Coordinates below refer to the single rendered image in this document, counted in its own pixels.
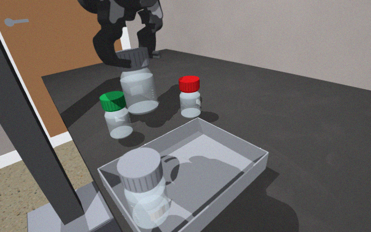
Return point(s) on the clear bottle with green cap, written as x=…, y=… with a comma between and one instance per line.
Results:
x=116, y=114

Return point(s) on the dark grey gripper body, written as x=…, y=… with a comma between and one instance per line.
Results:
x=133, y=6

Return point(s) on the grey tray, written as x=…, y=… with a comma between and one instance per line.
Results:
x=199, y=161

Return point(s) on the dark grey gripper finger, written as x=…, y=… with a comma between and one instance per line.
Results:
x=112, y=19
x=152, y=18

